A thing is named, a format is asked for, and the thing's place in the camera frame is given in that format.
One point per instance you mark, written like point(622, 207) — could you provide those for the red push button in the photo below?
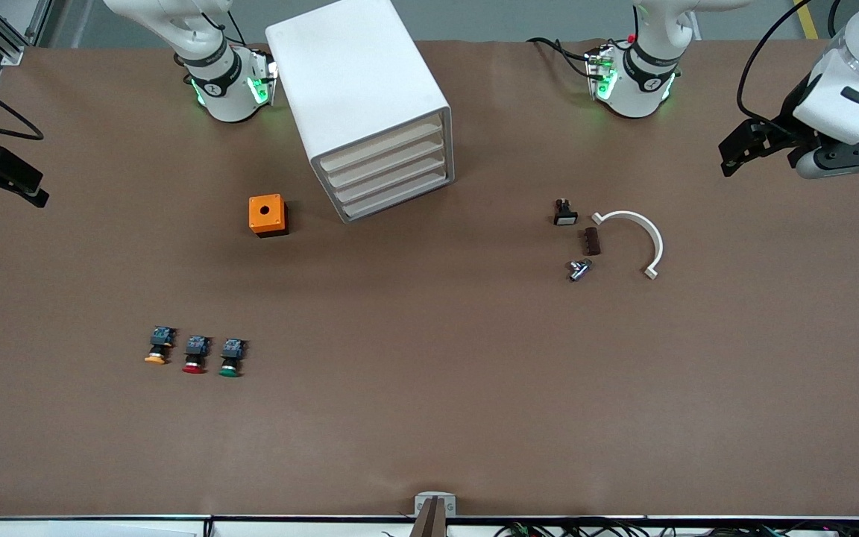
point(195, 354)

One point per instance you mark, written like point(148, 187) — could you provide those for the white curved bracket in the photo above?
point(653, 239)

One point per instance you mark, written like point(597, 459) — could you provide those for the green push button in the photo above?
point(231, 356)

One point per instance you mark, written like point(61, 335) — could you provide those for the brown terminal block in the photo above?
point(593, 242)

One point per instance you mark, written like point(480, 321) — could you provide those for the orange box with hole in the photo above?
point(267, 215)

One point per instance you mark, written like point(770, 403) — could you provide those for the yellow push button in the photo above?
point(159, 347)

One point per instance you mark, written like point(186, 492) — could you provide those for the brown table cover sheet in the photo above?
point(429, 410)

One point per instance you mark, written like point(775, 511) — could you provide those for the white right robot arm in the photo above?
point(224, 97)

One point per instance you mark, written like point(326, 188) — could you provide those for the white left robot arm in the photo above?
point(634, 97)

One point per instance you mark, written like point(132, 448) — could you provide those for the brown tapered post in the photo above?
point(429, 522)

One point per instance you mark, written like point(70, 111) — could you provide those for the black white rectangular button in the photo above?
point(565, 215)

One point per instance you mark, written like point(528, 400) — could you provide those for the white table edge rail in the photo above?
point(288, 528)

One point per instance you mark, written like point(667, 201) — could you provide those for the yellow floor tape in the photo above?
point(806, 19)

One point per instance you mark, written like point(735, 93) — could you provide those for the small silver metal connector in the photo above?
point(579, 269)

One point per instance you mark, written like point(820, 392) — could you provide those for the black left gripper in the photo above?
point(789, 121)

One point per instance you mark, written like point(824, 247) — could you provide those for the grey metal bracket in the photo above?
point(422, 501)

